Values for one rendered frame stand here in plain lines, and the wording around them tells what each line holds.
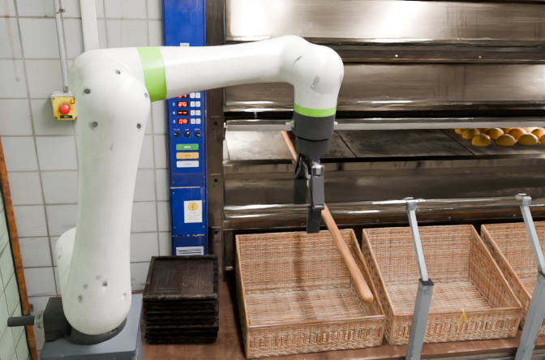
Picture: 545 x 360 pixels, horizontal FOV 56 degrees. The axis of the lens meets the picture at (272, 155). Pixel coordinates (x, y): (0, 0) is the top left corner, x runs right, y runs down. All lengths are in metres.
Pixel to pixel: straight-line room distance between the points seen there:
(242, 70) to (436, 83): 1.35
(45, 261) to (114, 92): 1.68
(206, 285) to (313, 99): 1.20
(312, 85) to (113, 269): 0.53
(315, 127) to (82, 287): 0.56
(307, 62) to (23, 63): 1.35
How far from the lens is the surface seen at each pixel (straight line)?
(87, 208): 0.98
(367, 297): 1.44
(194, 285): 2.12
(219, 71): 1.11
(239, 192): 2.29
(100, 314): 1.06
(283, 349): 2.14
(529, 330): 2.35
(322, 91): 1.08
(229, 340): 2.21
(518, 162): 2.68
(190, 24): 2.02
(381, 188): 2.43
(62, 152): 2.24
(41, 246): 2.46
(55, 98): 2.10
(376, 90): 2.23
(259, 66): 1.14
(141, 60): 1.07
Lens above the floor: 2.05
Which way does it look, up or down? 22 degrees down
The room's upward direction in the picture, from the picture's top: 2 degrees clockwise
